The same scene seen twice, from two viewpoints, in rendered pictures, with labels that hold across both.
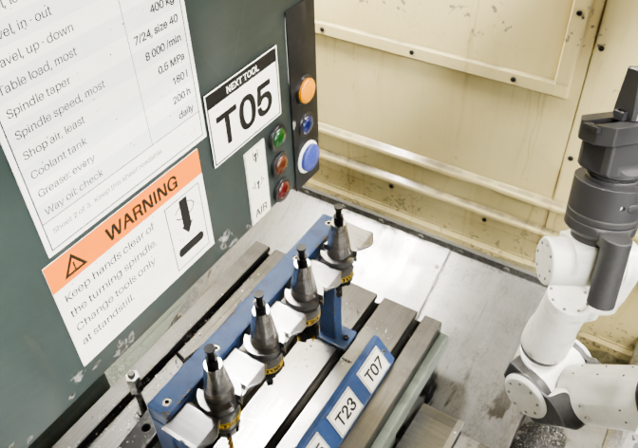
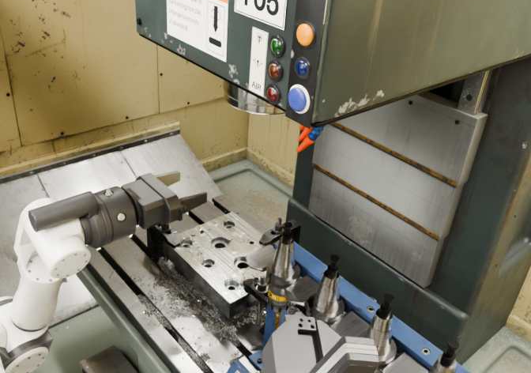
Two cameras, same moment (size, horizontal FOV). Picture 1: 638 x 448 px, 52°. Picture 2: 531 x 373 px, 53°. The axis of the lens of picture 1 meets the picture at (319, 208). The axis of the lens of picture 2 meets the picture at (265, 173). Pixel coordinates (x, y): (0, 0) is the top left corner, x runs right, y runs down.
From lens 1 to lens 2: 90 cm
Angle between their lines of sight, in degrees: 79
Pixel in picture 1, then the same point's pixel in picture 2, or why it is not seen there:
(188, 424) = (265, 254)
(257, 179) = (257, 58)
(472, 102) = not seen: outside the picture
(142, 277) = (193, 24)
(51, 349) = (161, 6)
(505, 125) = not seen: outside the picture
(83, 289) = not seen: outside the picture
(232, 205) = (240, 53)
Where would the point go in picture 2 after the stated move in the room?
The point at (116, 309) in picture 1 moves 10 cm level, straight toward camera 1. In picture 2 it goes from (181, 24) to (113, 22)
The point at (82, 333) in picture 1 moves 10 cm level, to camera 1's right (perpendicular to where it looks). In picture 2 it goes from (169, 15) to (139, 31)
